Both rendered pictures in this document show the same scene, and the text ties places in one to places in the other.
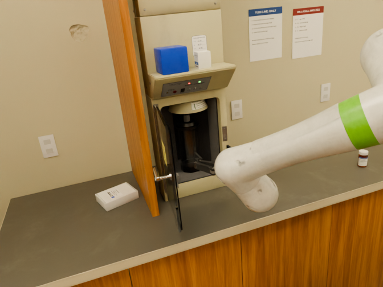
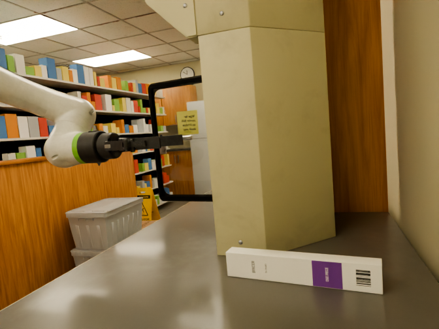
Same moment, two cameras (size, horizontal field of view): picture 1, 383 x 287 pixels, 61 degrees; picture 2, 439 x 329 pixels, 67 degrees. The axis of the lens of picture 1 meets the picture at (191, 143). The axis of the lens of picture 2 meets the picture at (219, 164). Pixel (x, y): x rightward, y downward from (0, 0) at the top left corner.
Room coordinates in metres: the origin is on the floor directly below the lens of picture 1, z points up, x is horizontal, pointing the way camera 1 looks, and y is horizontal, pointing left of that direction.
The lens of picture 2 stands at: (1.80, -0.73, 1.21)
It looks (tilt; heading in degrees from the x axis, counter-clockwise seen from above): 5 degrees down; 126
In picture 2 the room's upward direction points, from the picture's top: 5 degrees counter-clockwise
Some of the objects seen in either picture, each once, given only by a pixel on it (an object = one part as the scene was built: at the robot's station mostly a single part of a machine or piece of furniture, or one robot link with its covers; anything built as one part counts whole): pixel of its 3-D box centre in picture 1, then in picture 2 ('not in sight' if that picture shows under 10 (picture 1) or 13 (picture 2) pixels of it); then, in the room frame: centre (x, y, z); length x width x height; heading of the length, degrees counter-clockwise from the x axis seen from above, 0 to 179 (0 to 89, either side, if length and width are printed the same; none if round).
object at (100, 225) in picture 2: not in sight; (108, 221); (-0.78, 1.07, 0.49); 0.60 x 0.42 x 0.33; 108
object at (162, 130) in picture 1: (166, 165); (193, 140); (1.10, 0.10, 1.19); 0.30 x 0.01 x 0.40; 11
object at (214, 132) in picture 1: (184, 133); not in sight; (1.43, 0.03, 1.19); 0.26 x 0.24 x 0.35; 108
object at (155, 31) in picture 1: (182, 105); (272, 79); (1.43, 0.03, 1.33); 0.32 x 0.25 x 0.77; 108
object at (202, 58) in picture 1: (202, 59); not in sight; (1.27, -0.07, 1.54); 0.05 x 0.05 x 0.06; 14
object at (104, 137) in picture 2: not in sight; (118, 145); (1.01, -0.13, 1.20); 0.09 x 0.08 x 0.07; 18
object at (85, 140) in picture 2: not in sight; (96, 145); (0.94, -0.15, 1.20); 0.09 x 0.06 x 0.12; 108
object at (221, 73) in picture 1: (192, 82); (198, 35); (1.26, -0.03, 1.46); 0.32 x 0.12 x 0.10; 108
